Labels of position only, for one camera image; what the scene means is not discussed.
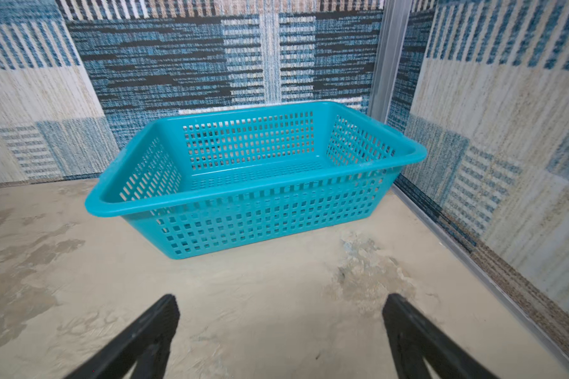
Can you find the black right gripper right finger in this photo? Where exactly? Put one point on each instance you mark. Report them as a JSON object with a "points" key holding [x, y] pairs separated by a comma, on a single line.
{"points": [[419, 347]]}

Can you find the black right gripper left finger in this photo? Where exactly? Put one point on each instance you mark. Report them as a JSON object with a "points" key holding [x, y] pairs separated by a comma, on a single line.
{"points": [[142, 348]]}

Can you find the teal plastic basket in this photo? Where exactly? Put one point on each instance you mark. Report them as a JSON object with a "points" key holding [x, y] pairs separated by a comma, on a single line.
{"points": [[198, 184]]}

